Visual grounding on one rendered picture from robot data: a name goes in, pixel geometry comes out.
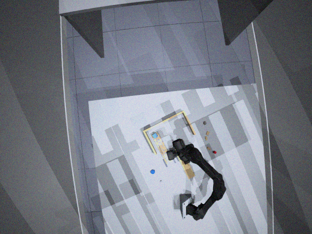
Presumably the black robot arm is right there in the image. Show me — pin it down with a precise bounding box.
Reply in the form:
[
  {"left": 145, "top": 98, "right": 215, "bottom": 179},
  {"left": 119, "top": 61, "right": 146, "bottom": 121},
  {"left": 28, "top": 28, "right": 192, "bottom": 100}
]
[{"left": 172, "top": 139, "right": 226, "bottom": 220}]

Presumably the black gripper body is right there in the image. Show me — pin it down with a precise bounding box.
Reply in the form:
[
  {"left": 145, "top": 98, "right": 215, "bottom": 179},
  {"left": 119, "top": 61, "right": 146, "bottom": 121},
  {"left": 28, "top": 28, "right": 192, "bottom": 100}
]
[{"left": 166, "top": 144, "right": 194, "bottom": 160}]

